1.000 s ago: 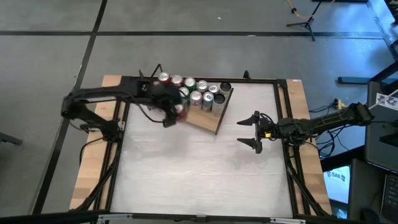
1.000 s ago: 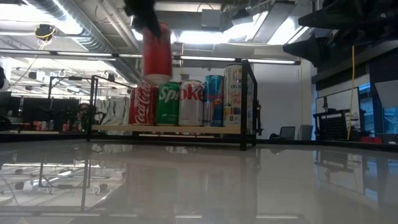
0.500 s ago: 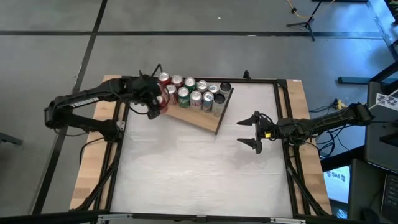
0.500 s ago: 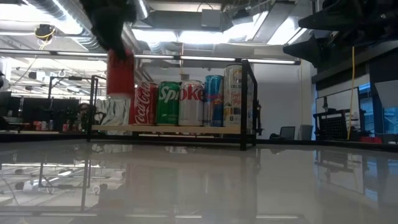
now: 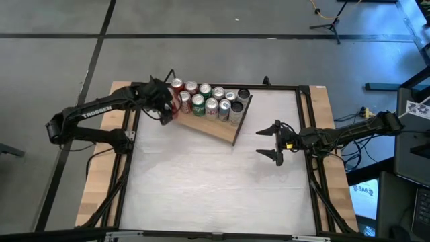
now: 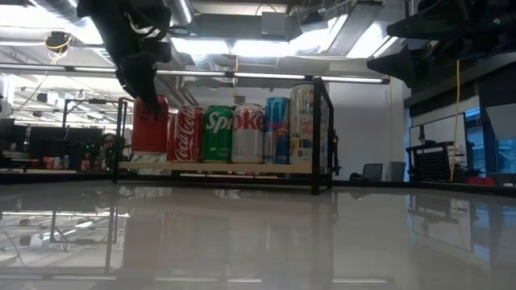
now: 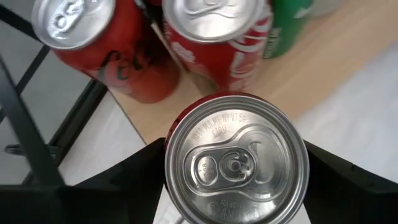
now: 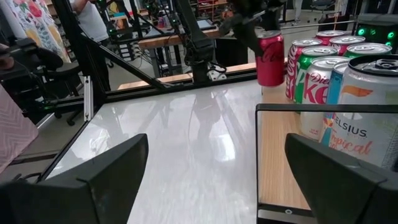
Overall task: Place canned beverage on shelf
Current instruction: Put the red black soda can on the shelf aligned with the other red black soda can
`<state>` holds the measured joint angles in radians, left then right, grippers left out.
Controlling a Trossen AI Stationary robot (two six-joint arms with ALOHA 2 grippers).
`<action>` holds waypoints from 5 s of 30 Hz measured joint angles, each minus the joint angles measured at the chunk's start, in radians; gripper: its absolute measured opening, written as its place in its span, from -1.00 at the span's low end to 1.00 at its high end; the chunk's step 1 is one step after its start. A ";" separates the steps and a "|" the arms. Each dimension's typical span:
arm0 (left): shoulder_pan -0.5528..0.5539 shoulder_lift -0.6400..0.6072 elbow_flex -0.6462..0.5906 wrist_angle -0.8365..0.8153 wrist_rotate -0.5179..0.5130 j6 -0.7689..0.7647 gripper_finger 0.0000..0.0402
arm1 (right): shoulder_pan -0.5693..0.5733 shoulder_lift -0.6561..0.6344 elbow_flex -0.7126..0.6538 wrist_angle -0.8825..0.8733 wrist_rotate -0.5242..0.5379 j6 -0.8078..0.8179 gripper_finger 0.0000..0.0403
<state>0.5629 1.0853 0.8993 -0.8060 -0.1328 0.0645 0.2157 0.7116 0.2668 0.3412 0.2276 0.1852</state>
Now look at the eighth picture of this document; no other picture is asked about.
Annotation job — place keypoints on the blue silver Red Bull can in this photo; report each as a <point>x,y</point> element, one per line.
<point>334,90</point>

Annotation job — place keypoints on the wooden workbench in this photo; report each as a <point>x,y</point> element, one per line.
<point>161,40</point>

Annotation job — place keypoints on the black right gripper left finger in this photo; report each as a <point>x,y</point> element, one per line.
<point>77,202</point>

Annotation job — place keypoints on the white Celsius can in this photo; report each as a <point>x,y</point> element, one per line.
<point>367,130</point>

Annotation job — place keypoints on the black office chair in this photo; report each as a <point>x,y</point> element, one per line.
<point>46,59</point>

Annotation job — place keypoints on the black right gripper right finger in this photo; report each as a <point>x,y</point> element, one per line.
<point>348,193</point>

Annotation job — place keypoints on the silver Diet Coke can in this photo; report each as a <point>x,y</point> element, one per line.
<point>314,90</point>

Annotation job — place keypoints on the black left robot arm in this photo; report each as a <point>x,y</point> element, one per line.
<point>199,46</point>

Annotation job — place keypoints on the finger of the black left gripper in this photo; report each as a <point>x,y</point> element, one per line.
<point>250,39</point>
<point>273,20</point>

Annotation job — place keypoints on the black diagonal frame strut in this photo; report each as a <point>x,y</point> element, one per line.
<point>124,65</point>

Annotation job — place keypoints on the person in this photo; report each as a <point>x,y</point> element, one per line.
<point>15,133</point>
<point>93,21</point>

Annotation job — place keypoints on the wooden shelf with black frame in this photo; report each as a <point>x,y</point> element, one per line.
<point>276,155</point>

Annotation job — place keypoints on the silver metal bracket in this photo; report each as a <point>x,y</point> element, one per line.
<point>88,99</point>

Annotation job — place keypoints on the floral patterned cloth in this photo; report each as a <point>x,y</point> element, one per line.
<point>37,25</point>

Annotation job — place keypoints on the black computer green lights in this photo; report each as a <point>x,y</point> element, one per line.
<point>382,31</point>

